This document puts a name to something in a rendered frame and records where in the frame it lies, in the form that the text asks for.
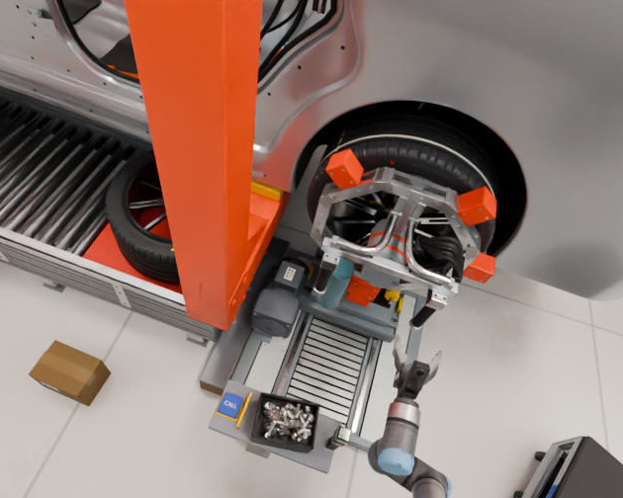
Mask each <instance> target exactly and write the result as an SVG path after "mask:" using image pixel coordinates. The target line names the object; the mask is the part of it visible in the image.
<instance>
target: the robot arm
mask: <svg viewBox="0 0 623 498"><path fill-rule="evenodd" d="M393 357H394V358H395V367H396V369H397V370H396V375H395V380H394V384H393V387H395V388H397V389H398V393H397V397H396V398H395V399H394V402H392V403H390V405H389V410H388V415H387V421H386V426H385V430H384V435H383V437H382V438H381V439H379V440H377V441H375V442H374V443H373V444H372V445H371V447H370V448H369V450H368V463H369V464H370V466H371V468H372V469H373V470H374V471H375V472H377V473H379V474H381V475H386V476H387V477H389V478H390V479H392V480H393V481H395V482H396V483H397V484H399V485H400V486H402V487H403V488H405V489H406V490H408V491H409V492H411V495H412V498H450V496H451V492H452V483H451V481H450V479H449V478H448V477H446V476H445V475H444V474H443V473H442V472H439V471H438V470H436V469H435V468H433V467H432V466H430V465H428V464H427V463H425V462H424V461H422V460H421V459H419V458H418V457H416V456H415V449H416V443H417V437H418V430H419V427H420V426H421V423H420V417H421V412H420V410H419V409H418V408H419V404H418V403H417V402H415V401H413V400H414V399H416V397H417V395H418V393H419V391H420V390H422V388H423V386H424V385H426V384H427V383H428V382H429V381H431V380H432V379H433V378H434V377H435V376H436V373H437V371H438V368H439V365H440V362H441V358H442V351H441V350H440V351H439V352H438V353H437V354H436V356H435V357H434V358H433V359H432V361H431V362H430V363H427V364H426V363H423V362H420V361H417V360H415V361H413V363H410V364H409V365H406V366H405V365H404V362H405V361H406V359H407V355H406V353H405V352H404V351H403V348H402V344H401V337H400V336H399V334H397V335H396V337H395V341H394V349H393ZM398 376H399V377H398ZM396 377H397V378H396Z"/></svg>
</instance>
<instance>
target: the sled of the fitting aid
mask: <svg viewBox="0 0 623 498"><path fill-rule="evenodd" d="M323 254H324V251H323V250H320V247H319V246H318V247H317V249H316V252H315V254H314V257H313V260H312V262H311V266H310V274H309V276H308V279H307V281H306V284H305V287H304V289H303V292H302V294H301V297H300V300H299V302H300V310H302V311H305V312H308V313H310V314H313V315H316V316H319V317H321V318H324V319H327V320H329V321H332V322H335V323H337V324H340V325H343V326H346V327H348V328H351V329H354V330H356V331H359V332H362V333H364V334H367V335H370V336H373V337H375V338H378V339H381V340H383V341H386V342H389V343H391V342H392V341H393V340H394V339H395V337H396V334H397V329H398V325H399V320H400V315H401V309H402V304H403V298H404V294H405V290H402V291H401V292H400V297H399V300H397V301H396V302H395V306H394V311H393V315H392V319H391V323H390V325H389V326H388V327H387V326H384V325H381V324H378V323H376V322H373V321H370V320H368V319H365V318H362V317H359V316H357V315H354V314H351V313H349V312H346V311H343V310H340V309H338V308H333V309H326V308H324V307H322V306H321V305H320V304H319V302H318V301H316V300H313V299H311V298H310V295H311V292H312V287H313V285H314V282H315V279H316V277H317V274H318V271H319V268H320V262H321V260H322V257H323Z"/></svg>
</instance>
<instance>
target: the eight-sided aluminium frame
mask: <svg viewBox="0 0 623 498"><path fill-rule="evenodd" d="M379 191H385V192H388V193H391V194H394V195H397V196H402V197H405V198H407V199H408V200H411V201H414V202H417V203H422V204H424V205H427V206H428V207H431V208H435V209H438V210H441V211H443V212H444V213H445V215H446V217H447V219H448V221H449V222H450V224H451V226H452V228H453V229H454V231H455V233H456V235H457V236H458V238H459V240H460V242H461V244H462V245H461V246H462V250H463V256H464V257H465V264H464V270H465V269H466V268H467V267H468V266H469V265H470V264H471V263H472V262H473V261H474V259H477V256H478V255H479V254H480V251H481V241H482V238H481V236H480V234H479V233H478V232H477V230H476V228H475V226H474V225H471V226H466V224H465V223H464V222H463V221H462V219H461V218H460V217H459V216H458V215H457V213H458V212H459V206H460V199H461V197H460V196H459V195H458V193H457V192H456V191H454V190H451V189H450V188H448V187H447V188H445V187H442V186H439V185H437V184H434V183H431V182H428V181H425V180H422V179H419V178H417V177H414V176H411V175H408V174H405V173H403V172H401V171H398V170H396V169H395V168H389V167H386V166H385V167H382V168H377V169H375V170H372V171H368V172H365V173H363V174H362V177H361V180H360V182H359V185H358V186H355V187H351V188H348V189H344V190H339V188H338V187H337V186H336V184H335V183H334V182H333V181H332V182H331V183H328V184H326V185H325V187H324V189H323V192H322V194H321V196H320V199H319V201H318V202H319V204H318V207H317V211H316V215H315V218H314V222H313V225H312V229H311V237H312V239H313V241H315V242H316V243H317V244H318V246H319V247H320V246H321V243H322V240H323V237H327V238H330V237H333V235H334V234H333V233H332V232H331V231H330V230H329V228H328V227H327V226H326V222H327V219H328V215H329V212H330V209H331V206H332V204H333V203H337V202H341V201H344V200H348V199H352V198H356V197H360V196H364V195H368V194H372V193H375V192H379ZM346 260H348V259H346ZM348 261H350V262H351V263H352V265H353V267H354V266H355V267H354V274H353V276H355V277H357V278H359V279H362V280H364V279H363V278H362V276H361V270H362V267H363V265H362V264H359V263H356V262H353V261H351V260H348ZM428 270H430V271H433V272H436V273H439V274H441V275H444V276H448V277H451V276H452V270H453V265H452V264H451V263H450V262H449V261H448V263H447V264H446V265H445V266H444V267H442V268H433V269H428ZM416 289H427V288H425V287H422V286H419V285H417V284H414V283H411V282H408V281H406V280H403V279H400V283H399V284H398V285H397V286H396V287H394V288H391V289H388V290H392V291H405V290H416Z"/></svg>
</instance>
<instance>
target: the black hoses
mask: <svg viewBox="0 0 623 498"><path fill-rule="evenodd" d="M424 250H425V251H427V252H428V253H430V254H431V255H433V256H435V257H437V258H439V259H444V260H447V261H449V262H450V263H451V264H452V265H453V270H452V276H451V278H453V279H455V282H456V283H460V282H461V281H462V279H463V272H464V264H465V257H464V256H463V250H462V246H461V243H460V241H459V240H458V239H457V238H455V237H453V236H448V235H444V236H435V237H430V238H427V237H425V236H422V235H419V234H418V236H417V237H416V241H415V245H414V250H413V252H416V253H418V254H422V253H423V252H424Z"/></svg>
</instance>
